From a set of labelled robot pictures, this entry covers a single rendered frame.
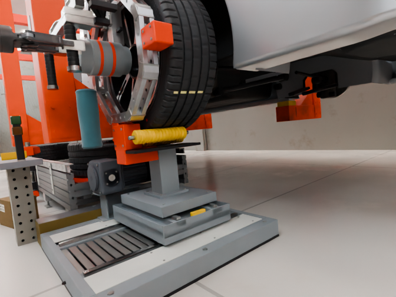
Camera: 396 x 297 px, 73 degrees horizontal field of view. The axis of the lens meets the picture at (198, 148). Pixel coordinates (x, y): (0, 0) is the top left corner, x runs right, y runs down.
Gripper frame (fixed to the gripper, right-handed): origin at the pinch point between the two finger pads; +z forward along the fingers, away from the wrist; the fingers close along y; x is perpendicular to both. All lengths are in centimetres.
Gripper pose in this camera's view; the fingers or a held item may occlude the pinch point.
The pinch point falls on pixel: (72, 46)
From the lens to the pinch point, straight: 103.5
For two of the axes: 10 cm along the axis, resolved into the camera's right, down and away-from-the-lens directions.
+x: -0.9, -9.9, -0.7
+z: 7.7, -1.1, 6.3
